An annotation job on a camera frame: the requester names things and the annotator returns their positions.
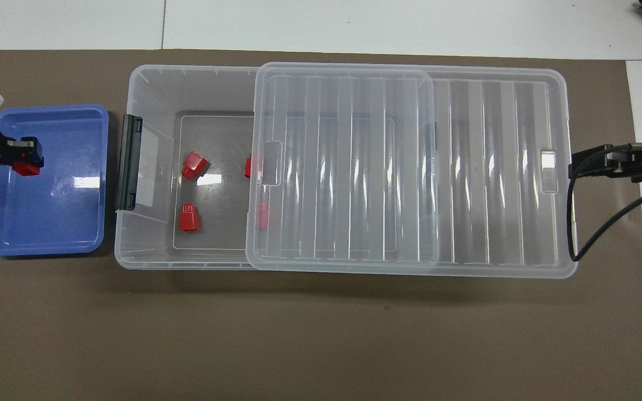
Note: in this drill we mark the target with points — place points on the red block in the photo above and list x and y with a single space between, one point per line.
189 219
194 165
263 215
248 167
27 169

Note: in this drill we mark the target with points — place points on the clear plastic storage box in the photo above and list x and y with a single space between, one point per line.
154 89

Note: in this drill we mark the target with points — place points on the black box latch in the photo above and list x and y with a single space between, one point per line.
129 161

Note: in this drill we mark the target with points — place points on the blue plastic tray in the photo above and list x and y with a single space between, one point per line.
70 223

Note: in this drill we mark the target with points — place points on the clear plastic box lid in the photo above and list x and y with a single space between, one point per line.
354 167

